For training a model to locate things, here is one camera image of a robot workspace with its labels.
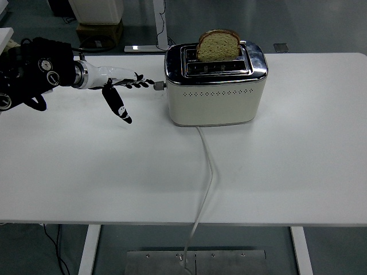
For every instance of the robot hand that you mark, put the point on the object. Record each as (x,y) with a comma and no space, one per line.
(103,76)

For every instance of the grey toaster lever knob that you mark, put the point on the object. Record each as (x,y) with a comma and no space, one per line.
(159,85)

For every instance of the cream and chrome toaster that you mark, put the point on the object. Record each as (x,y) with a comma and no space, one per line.
(212,106)

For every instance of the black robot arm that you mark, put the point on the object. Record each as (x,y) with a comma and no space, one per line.
(34,66)

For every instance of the brown cardboard box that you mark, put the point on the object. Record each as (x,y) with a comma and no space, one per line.
(100,31)

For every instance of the white cabinet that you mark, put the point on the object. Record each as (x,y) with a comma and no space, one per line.
(97,11)

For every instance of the white desk leg with foot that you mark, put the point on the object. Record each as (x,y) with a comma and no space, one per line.
(159,25)

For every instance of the black box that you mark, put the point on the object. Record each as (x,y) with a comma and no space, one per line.
(61,7)

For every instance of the white side table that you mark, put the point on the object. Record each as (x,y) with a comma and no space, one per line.
(5,34)

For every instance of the brown bread slice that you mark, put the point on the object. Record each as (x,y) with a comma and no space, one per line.
(218,48)

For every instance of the white furniture panel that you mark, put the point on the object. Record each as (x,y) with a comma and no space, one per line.
(3,8)

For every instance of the white table leg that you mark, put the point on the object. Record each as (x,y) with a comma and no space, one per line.
(89,249)
(299,249)

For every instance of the grey floor socket plate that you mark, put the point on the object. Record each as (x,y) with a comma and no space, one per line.
(280,47)

